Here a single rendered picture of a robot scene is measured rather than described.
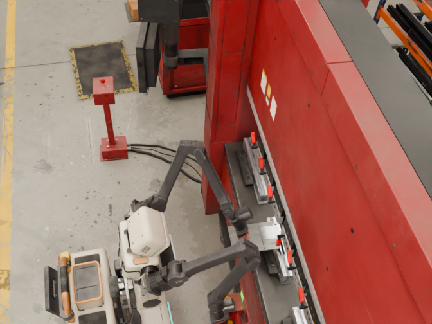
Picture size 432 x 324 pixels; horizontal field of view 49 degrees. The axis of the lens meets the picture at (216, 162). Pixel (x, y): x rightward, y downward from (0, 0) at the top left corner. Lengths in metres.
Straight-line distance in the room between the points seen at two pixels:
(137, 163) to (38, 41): 2.18
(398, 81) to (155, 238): 1.27
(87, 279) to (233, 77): 1.44
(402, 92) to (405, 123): 0.15
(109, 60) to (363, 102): 4.14
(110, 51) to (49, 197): 2.04
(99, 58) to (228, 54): 2.87
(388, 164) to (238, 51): 1.57
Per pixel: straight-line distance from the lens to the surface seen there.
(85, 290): 2.74
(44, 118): 4.94
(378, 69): 1.80
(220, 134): 3.29
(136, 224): 2.37
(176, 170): 2.44
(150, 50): 2.99
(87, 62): 5.49
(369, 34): 1.97
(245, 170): 3.17
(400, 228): 1.41
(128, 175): 4.31
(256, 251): 2.29
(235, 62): 2.90
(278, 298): 2.75
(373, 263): 1.63
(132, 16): 4.31
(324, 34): 1.91
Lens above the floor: 3.33
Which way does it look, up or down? 49 degrees down
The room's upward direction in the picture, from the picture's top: 5 degrees clockwise
